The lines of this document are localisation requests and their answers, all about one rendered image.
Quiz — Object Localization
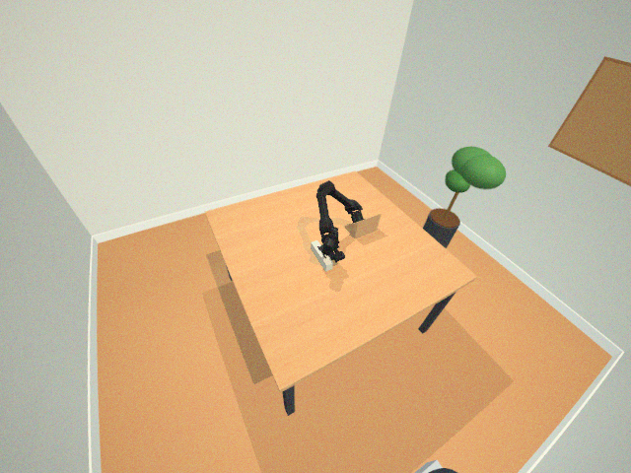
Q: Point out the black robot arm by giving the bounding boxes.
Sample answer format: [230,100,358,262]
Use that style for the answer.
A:
[316,180,365,255]

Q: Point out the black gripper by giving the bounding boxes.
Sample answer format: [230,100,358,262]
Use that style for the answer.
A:
[321,239,345,263]

